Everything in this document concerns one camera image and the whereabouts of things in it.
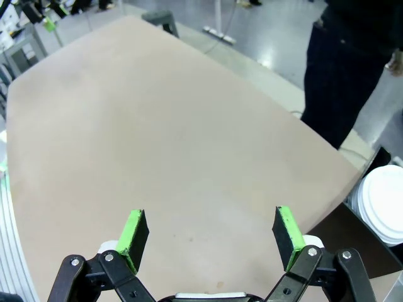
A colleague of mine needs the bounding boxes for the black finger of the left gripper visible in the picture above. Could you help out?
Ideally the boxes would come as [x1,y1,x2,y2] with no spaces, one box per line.
[47,1,69,18]
[21,3,57,32]

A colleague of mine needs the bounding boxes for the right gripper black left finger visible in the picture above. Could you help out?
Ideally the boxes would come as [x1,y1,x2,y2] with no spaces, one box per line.
[47,208,157,302]

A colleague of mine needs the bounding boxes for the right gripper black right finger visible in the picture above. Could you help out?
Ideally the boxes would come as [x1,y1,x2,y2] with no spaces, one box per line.
[264,205,378,302]

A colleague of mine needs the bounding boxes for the stack of white cup lids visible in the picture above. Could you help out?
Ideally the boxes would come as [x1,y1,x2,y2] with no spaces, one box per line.
[351,164,403,247]

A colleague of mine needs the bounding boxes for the person's left hand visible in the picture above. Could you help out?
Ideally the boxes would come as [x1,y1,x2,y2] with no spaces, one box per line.
[385,48,403,77]

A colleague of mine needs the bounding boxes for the grey cabinet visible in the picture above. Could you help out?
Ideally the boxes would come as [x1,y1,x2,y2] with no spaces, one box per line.
[0,21,48,80]

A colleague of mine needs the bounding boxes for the background person's dark shoes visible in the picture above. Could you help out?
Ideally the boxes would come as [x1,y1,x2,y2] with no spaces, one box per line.
[69,0,118,16]

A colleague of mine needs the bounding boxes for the black storage box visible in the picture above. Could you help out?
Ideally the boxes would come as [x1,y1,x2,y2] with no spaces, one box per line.
[306,145,403,280]

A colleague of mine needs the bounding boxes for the white thin pole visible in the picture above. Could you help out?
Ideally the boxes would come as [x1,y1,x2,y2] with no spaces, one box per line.
[214,0,222,31]

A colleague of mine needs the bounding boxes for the white power strip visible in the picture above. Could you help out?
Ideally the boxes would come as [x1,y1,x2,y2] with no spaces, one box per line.
[202,26,237,45]

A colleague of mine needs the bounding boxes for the person in black clothes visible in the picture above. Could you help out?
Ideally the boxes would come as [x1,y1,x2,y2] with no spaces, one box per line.
[300,0,403,150]

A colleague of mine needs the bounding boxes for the dark grey table frame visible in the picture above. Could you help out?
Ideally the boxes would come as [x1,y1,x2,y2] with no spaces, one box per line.
[141,9,180,39]

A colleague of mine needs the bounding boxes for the silver aluminium frame rail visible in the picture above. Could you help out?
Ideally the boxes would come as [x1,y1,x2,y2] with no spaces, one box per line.
[0,176,40,302]

